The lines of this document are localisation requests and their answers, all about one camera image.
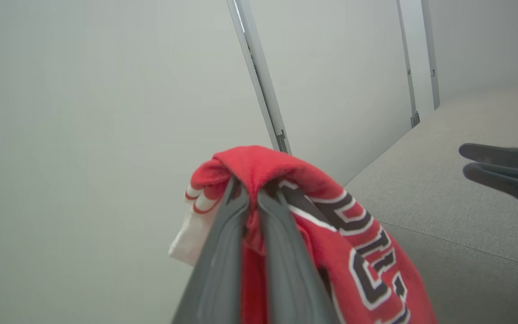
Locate red jersey with black lettering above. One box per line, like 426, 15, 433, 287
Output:
168, 145, 438, 324

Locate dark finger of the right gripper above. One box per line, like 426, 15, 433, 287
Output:
459, 143, 518, 174
462, 163, 518, 212

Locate grey metal panel frame post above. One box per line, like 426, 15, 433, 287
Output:
396, 0, 420, 129
226, 0, 292, 156
420, 0, 441, 111

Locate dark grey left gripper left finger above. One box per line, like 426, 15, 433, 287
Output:
171, 178, 250, 324

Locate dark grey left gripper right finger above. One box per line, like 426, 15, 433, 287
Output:
257, 188, 341, 324

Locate grey fabric sofa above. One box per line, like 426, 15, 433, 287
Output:
344, 81, 518, 324

